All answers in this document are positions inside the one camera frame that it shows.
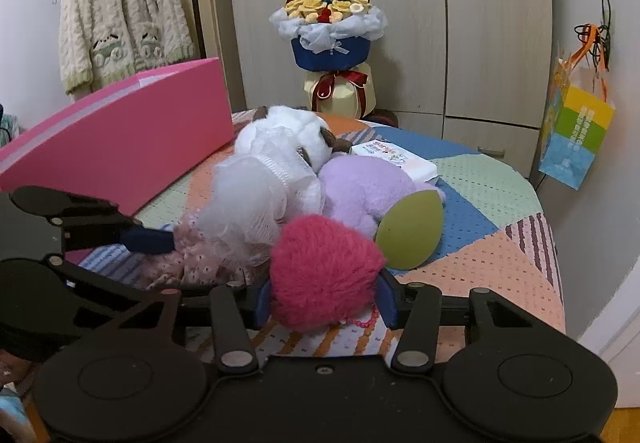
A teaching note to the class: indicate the white plush toy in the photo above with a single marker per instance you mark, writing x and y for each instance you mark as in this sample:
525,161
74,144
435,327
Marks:
295,135

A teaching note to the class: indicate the white mesh bath pouf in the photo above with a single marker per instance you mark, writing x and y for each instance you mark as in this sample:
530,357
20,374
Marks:
240,203

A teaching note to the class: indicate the white tissue pack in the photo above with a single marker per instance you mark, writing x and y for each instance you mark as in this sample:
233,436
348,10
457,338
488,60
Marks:
400,161

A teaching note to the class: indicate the pink floral cloth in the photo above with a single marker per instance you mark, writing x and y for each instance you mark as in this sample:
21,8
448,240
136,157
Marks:
200,264

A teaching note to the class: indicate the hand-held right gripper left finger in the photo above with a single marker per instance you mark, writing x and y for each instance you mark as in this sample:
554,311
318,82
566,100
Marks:
260,304

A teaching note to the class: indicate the green oval plush toy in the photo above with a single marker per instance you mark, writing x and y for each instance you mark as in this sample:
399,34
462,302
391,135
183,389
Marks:
410,233

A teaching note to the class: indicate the patchwork blanket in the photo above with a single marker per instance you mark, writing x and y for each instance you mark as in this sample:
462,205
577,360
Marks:
480,233

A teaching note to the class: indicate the red fluffy plush toy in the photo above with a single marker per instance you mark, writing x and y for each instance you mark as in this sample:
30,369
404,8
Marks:
325,273

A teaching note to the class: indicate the blue wrapped flower bouquet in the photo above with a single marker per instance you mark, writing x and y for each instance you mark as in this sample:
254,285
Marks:
330,40

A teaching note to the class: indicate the beige wardrobe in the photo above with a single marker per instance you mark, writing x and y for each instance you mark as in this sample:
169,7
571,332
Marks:
425,23

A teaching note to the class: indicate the purple plush toy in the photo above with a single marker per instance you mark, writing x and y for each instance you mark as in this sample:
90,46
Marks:
360,188

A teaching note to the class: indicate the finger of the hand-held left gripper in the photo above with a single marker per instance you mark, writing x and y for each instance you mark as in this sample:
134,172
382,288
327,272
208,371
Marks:
150,295
149,241

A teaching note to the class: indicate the cream box with red ribbon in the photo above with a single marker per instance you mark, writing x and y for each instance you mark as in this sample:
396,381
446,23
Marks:
345,98

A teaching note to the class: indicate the colourful paper bag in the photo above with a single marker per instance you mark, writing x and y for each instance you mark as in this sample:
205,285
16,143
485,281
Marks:
575,133

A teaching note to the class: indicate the pink storage box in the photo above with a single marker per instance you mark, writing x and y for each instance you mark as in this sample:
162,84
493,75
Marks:
125,143

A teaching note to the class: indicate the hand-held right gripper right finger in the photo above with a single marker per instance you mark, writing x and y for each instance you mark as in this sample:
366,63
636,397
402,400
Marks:
387,302

